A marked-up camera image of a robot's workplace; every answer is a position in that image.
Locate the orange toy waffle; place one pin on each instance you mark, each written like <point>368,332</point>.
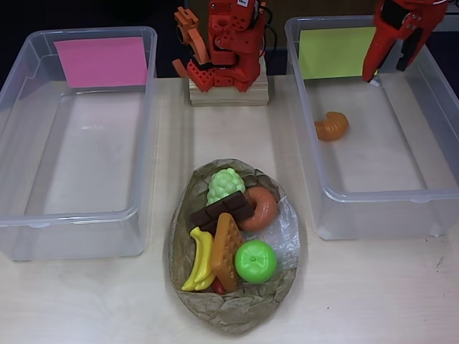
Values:
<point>226,251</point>

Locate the clear plastic bin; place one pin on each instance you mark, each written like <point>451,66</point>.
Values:
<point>376,172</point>
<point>71,161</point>

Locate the yellow-green paper label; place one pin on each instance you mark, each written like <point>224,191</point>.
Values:
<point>333,53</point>

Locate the red toy chili pepper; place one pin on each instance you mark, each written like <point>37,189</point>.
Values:
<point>218,287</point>

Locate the brown toy chocolate bar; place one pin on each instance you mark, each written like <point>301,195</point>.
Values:
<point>229,209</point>

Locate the yellow toy bananas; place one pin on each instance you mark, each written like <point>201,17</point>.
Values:
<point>201,261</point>

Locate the brown-orange toy donut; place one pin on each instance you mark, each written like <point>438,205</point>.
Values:
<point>267,208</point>

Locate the green toy apple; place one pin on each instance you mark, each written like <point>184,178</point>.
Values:
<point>255,262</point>

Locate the orange-red robot arm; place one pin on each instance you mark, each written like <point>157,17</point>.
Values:
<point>233,43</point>

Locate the orange toy croissant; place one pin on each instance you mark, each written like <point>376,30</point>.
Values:
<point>333,129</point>

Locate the pink paper label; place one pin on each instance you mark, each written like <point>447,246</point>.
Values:
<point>100,62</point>

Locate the wooden base block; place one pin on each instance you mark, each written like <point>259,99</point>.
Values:
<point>229,96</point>

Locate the clear plastic wrap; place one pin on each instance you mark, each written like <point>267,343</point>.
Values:
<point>285,229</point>

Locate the light green toy grapes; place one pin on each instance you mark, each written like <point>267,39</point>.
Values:
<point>226,184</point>

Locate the crumpled brown paper bag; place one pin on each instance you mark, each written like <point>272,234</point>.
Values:
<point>229,311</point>

